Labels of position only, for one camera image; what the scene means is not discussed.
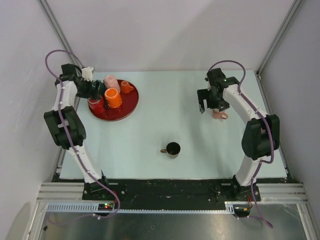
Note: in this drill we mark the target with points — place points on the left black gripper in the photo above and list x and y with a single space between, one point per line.
87 95

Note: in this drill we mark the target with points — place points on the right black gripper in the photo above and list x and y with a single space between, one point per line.
203 94

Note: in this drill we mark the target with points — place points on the large orange mug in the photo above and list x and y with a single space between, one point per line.
113 98

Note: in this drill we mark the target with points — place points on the small pink mug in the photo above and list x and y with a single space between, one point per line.
216 114

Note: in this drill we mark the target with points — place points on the brown speckled mug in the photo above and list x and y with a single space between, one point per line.
172 149

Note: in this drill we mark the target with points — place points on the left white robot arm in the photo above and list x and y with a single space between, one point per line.
67 129

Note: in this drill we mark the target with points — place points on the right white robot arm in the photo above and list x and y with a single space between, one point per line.
261 135

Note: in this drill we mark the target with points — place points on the dark green mug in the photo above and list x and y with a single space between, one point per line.
98 88

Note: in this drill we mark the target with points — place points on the red mug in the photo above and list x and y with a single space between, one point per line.
96 106

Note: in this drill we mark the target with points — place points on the light pink tall mug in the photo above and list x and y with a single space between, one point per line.
110 81

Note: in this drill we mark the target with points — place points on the small orange mug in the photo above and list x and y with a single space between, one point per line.
126 87

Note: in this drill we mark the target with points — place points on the red round tray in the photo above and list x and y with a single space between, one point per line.
129 104

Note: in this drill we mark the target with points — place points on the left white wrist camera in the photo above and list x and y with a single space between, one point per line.
87 73

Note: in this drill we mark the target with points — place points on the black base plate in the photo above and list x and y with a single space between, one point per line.
170 194

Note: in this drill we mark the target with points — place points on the aluminium frame rail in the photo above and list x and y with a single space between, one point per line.
61 192

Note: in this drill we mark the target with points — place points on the grey cable duct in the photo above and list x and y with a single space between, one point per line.
69 207

